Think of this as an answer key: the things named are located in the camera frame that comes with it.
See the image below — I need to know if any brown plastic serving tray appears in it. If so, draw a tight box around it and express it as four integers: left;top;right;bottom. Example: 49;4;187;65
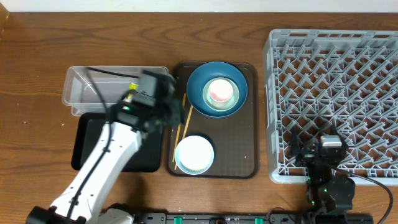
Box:
165;62;259;179

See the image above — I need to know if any mint green small bowl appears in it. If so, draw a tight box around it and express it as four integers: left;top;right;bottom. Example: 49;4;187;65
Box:
203;77;239;111

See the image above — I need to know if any large dark blue bowl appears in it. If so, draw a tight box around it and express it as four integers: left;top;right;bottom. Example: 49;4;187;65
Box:
186;62;248;118

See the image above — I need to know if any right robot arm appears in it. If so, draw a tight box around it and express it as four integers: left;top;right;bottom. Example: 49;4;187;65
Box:
288;128;356;223

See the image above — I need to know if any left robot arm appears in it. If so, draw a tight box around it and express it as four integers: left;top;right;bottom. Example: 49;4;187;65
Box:
25;70;184;224

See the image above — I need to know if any wooden chopstick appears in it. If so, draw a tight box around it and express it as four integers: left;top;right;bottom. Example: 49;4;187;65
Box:
174;105;193;170
172;93;187;162

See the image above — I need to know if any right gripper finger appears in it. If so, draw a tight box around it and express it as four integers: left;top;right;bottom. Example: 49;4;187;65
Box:
289;126;301;152
331;125;349;148

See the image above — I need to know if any wooden chopstick right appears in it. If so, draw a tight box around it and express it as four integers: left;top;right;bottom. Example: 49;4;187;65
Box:
174;105;193;170

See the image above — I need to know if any light blue small bowl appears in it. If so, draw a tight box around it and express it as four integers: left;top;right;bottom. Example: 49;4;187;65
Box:
175;135;215;175

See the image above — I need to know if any wooden chopstick left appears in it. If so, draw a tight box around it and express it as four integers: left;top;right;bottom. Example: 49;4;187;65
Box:
172;93;187;162

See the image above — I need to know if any black plastic tray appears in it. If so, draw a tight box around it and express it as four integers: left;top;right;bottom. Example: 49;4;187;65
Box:
71;113;163;172

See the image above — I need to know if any clear plastic waste bin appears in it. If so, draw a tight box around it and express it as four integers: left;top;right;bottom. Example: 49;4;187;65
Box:
62;66;169;116

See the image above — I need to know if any grey plastic dishwasher rack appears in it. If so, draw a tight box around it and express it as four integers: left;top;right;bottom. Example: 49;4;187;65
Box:
262;29;397;185

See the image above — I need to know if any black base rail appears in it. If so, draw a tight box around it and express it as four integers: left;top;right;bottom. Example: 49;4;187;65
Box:
133;210;374;224

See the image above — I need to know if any pink plastic cup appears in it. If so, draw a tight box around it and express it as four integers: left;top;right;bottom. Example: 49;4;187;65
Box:
208;78;233;110

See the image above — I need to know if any green yellow snack wrapper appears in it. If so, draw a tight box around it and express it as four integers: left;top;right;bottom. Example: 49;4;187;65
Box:
129;83;138;93

